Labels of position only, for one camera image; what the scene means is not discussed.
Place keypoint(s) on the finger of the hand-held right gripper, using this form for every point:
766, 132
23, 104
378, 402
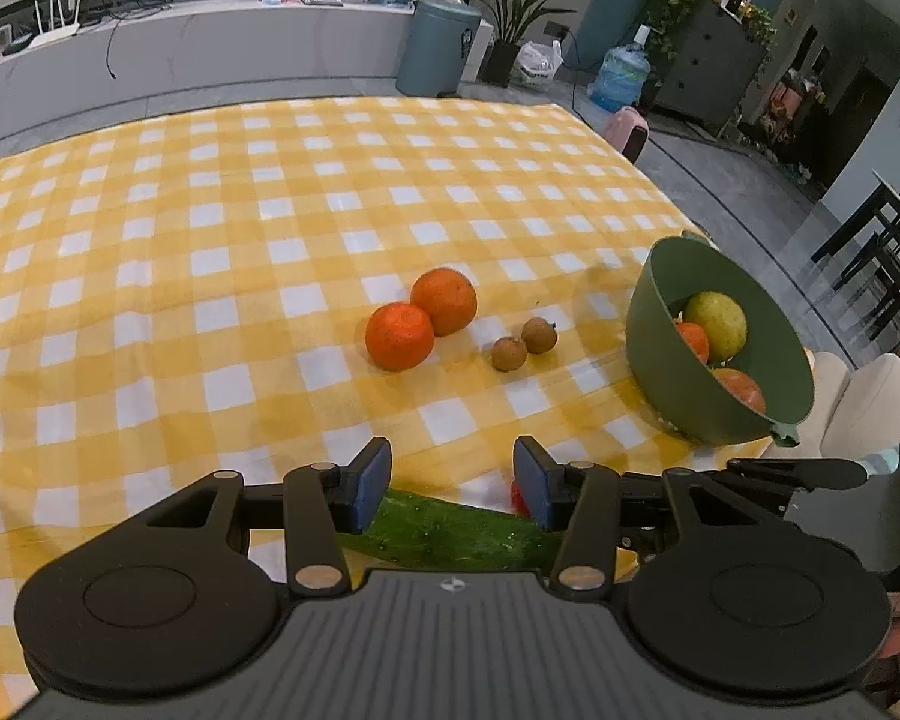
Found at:
802, 472
645, 540

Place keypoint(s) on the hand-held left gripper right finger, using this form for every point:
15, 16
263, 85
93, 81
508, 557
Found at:
532, 484

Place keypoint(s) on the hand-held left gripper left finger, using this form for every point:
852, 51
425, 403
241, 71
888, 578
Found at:
367, 484

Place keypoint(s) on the green colander bowl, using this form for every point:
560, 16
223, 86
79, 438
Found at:
720, 420

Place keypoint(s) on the orange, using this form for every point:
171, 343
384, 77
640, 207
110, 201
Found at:
399, 336
444, 301
694, 339

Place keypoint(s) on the yellow-green pear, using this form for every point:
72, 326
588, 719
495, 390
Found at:
716, 322

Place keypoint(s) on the red tomato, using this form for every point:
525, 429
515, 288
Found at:
517, 499

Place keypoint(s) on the beige cushion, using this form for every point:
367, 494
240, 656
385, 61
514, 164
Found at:
870, 405

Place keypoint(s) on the green cucumber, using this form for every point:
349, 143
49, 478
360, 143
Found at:
450, 540

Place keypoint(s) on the brown kiwi front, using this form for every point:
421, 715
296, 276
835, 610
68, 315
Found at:
508, 353

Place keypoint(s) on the brown kiwi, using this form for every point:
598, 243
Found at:
508, 353
538, 334

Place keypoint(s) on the brown kiwi back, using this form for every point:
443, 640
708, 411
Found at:
538, 334

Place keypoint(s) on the dark wooden chair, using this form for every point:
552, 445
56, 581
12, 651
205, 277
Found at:
881, 240

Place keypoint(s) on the yellow checkered cloth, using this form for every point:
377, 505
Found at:
195, 277

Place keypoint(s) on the shelf with toys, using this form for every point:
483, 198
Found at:
791, 120

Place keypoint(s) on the pink space heater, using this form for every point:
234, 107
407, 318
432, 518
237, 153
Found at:
626, 131

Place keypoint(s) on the blue water jug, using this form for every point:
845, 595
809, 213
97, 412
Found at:
621, 79

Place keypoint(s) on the dark grey cabinet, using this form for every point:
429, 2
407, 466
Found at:
709, 67

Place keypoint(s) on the white plastic bag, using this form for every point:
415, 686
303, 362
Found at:
536, 64

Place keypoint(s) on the potted long-leaf plant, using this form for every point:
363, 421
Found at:
501, 64

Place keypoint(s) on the grey-blue trash bin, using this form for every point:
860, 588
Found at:
435, 45

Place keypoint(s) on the white TV console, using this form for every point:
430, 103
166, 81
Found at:
232, 45

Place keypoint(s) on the white router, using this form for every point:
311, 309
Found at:
56, 26

